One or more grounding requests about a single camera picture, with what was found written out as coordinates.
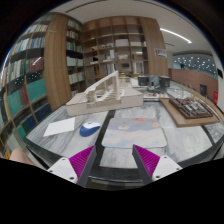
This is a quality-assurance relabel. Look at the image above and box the white paper sheet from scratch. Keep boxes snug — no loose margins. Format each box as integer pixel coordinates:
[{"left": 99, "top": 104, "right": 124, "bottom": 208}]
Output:
[{"left": 44, "top": 118, "right": 75, "bottom": 137}]

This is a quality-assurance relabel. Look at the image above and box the large wooden bookshelf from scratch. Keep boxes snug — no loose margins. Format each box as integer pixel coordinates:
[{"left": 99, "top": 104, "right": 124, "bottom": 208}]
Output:
[{"left": 0, "top": 13, "right": 85, "bottom": 158}]

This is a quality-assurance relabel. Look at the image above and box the pastel patterned mouse pad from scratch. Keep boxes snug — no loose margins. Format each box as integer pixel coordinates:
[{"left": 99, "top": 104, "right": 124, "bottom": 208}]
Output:
[{"left": 102, "top": 118, "right": 167, "bottom": 149}]

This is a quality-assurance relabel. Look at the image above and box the white architectural building model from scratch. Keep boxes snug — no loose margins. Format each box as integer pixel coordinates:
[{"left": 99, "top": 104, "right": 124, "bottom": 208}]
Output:
[{"left": 66, "top": 71, "right": 143, "bottom": 116}]

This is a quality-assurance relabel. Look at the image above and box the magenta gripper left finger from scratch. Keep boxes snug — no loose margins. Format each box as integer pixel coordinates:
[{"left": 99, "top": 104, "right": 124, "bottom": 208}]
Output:
[{"left": 47, "top": 145, "right": 98, "bottom": 188}]

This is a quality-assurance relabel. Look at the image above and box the dark model on wooden board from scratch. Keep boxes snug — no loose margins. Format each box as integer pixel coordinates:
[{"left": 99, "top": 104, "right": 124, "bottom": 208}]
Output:
[{"left": 160, "top": 98, "right": 220, "bottom": 128}]

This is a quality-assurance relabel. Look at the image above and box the wooden back wall shelving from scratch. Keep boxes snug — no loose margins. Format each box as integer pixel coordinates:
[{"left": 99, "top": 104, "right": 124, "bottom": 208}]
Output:
[{"left": 83, "top": 16, "right": 168, "bottom": 86}]

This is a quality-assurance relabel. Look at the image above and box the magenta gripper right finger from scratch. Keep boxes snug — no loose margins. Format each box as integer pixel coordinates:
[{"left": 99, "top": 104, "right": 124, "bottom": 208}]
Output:
[{"left": 131, "top": 144, "right": 183, "bottom": 186}]

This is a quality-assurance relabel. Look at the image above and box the blue and white computer mouse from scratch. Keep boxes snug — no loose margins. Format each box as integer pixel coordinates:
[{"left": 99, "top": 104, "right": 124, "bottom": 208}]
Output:
[{"left": 80, "top": 122, "right": 100, "bottom": 137}]

